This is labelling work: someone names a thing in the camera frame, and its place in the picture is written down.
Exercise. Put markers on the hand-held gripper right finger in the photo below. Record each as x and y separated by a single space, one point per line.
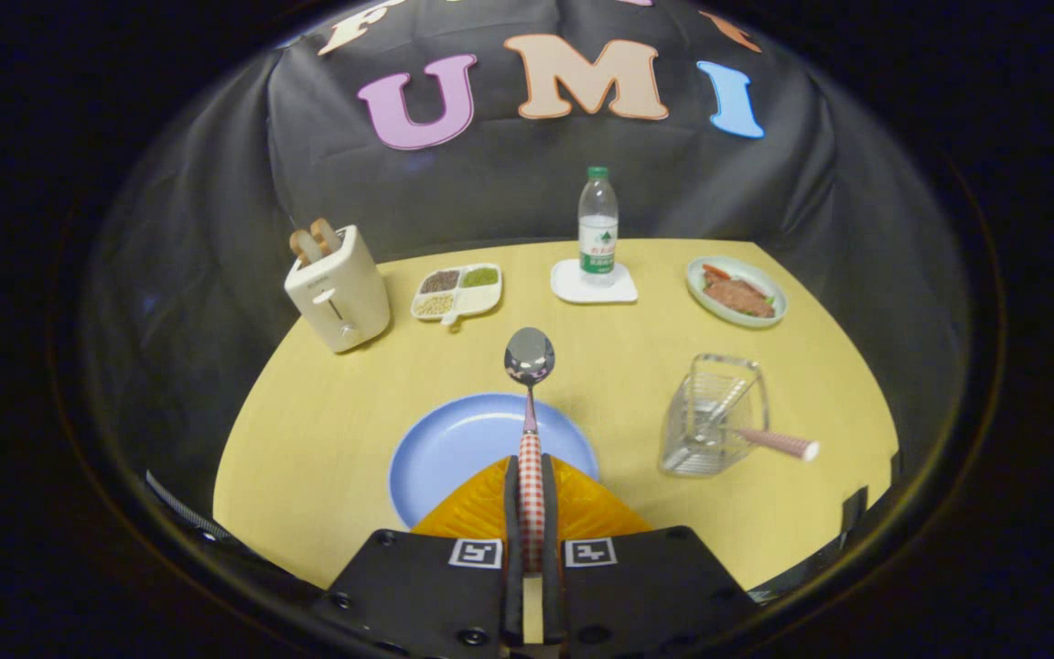
552 549

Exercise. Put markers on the pale green plate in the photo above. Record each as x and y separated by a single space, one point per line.
701 297

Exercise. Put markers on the clear cutlery holder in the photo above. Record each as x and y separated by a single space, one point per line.
687 448

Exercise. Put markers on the cream white toaster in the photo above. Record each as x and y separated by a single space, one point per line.
339 297

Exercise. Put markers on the blue round plate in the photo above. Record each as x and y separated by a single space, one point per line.
454 448

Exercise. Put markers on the sliced meat with vegetables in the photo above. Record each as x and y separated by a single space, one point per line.
737 295

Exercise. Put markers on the clear plastic water bottle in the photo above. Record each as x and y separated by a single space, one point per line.
598 229

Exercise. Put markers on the white square coaster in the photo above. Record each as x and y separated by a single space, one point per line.
568 288

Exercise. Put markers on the brown toast slice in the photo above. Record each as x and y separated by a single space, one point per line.
326 235
305 247

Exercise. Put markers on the black backdrop cloth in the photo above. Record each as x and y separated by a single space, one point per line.
216 229

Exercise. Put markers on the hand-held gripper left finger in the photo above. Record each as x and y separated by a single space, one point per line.
512 549

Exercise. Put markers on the white divided grain dish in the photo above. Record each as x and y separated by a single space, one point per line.
477 297

